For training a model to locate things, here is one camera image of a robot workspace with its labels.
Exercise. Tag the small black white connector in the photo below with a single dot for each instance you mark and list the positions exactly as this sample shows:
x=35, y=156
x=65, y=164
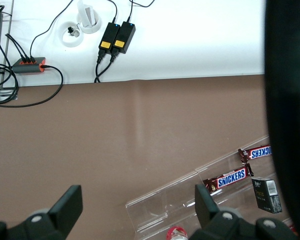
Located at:
x=73, y=31

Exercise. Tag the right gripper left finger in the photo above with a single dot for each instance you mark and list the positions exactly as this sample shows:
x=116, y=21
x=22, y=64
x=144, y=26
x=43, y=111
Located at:
x=65, y=210

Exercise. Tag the Snickers chocolate bar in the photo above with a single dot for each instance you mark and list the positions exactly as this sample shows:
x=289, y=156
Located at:
x=257, y=153
x=227, y=178

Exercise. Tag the silver metal rail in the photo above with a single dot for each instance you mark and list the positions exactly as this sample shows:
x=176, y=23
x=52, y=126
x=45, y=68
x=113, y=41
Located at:
x=6, y=50

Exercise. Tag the brown table cover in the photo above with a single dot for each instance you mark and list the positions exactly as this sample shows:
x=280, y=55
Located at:
x=65, y=137

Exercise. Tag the small black box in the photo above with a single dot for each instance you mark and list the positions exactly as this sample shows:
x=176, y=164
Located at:
x=265, y=197

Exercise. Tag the grey orange usb hub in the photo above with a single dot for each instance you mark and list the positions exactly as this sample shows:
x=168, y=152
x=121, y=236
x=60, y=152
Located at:
x=27, y=67

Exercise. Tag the red can with white lid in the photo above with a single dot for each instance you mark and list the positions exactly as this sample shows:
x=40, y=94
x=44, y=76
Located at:
x=177, y=233

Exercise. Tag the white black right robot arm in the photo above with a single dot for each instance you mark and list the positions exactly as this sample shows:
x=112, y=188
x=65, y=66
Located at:
x=290, y=100

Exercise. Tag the clear acrylic stepped shelf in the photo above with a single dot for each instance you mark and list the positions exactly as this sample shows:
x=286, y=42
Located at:
x=165, y=200

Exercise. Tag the black power adapter yellow label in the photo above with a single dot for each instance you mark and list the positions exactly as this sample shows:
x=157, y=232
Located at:
x=123, y=35
x=108, y=35

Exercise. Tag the red brown snack box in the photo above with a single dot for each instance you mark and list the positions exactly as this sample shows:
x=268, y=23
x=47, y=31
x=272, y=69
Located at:
x=292, y=228

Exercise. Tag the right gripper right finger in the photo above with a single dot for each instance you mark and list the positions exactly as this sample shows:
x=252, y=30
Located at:
x=206, y=212

